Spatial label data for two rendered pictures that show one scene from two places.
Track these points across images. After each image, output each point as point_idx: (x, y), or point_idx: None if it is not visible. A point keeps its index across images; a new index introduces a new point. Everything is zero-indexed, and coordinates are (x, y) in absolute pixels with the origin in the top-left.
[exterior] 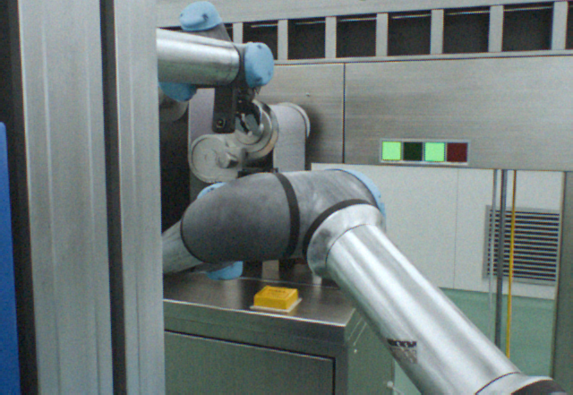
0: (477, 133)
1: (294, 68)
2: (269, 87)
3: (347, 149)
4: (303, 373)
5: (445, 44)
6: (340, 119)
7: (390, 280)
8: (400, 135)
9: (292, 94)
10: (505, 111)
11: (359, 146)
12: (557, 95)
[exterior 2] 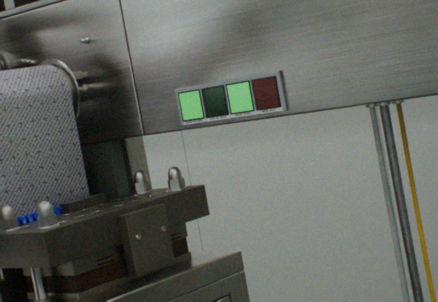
0: (286, 57)
1: (66, 5)
2: (46, 38)
3: (145, 111)
4: None
5: None
6: (128, 69)
7: None
8: (198, 79)
9: (71, 43)
10: (312, 17)
11: (156, 105)
12: None
